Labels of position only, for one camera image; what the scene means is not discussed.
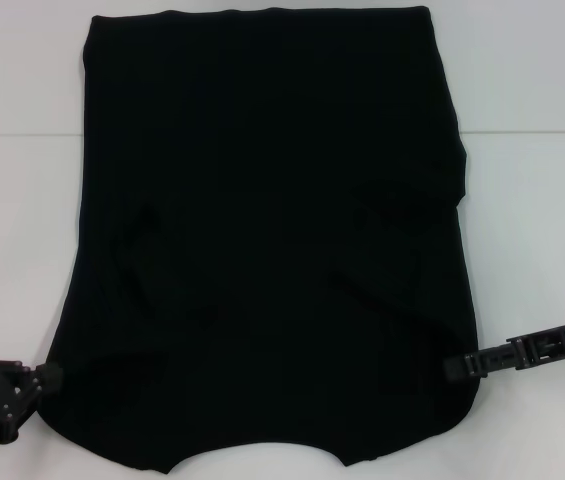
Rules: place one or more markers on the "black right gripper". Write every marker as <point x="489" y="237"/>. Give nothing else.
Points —
<point x="552" y="347"/>

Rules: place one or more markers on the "black t-shirt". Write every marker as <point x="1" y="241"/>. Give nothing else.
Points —
<point x="262" y="200"/>

